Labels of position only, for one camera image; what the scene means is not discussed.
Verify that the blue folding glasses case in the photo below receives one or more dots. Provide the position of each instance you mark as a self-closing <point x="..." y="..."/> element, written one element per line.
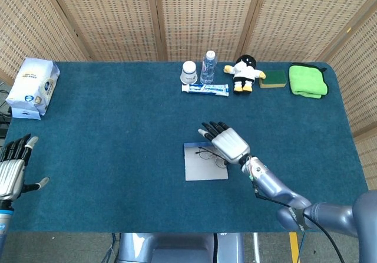
<point x="203" y="171"/>

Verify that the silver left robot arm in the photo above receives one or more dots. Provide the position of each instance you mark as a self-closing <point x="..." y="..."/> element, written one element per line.
<point x="4" y="218"/>

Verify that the teal table carpet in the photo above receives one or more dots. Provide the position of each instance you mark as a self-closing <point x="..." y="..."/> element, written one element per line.
<point x="103" y="157"/>

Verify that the black white plush toy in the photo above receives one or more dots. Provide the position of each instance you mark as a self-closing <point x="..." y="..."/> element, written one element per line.
<point x="244" y="71"/>

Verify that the black thin-framed eyeglasses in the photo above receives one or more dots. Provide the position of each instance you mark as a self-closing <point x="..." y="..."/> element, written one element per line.
<point x="204" y="154"/>

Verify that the white blue toothpaste tube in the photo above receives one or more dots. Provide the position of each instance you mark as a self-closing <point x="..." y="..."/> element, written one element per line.
<point x="209" y="89"/>

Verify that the folded lime green cloth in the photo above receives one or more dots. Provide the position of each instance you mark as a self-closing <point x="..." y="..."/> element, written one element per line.
<point x="306" y="80"/>

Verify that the yellow green scrub sponge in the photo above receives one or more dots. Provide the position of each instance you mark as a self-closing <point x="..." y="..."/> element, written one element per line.
<point x="274" y="78"/>

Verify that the clear plastic water bottle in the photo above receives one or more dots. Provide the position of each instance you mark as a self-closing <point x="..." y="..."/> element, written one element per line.
<point x="208" y="68"/>

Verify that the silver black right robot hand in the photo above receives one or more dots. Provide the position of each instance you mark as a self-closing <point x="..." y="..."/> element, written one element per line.
<point x="231" y="145"/>

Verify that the white upturned paper cup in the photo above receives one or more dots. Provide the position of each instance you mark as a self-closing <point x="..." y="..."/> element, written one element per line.
<point x="188" y="71"/>

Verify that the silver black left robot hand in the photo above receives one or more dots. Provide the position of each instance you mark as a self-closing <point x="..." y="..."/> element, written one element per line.
<point x="11" y="174"/>

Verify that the woven bamboo folding screen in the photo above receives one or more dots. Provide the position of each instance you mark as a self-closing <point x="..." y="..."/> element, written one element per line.
<point x="117" y="18"/>

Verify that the silver robot torso base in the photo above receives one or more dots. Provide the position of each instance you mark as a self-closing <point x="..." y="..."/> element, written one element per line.
<point x="176" y="248"/>

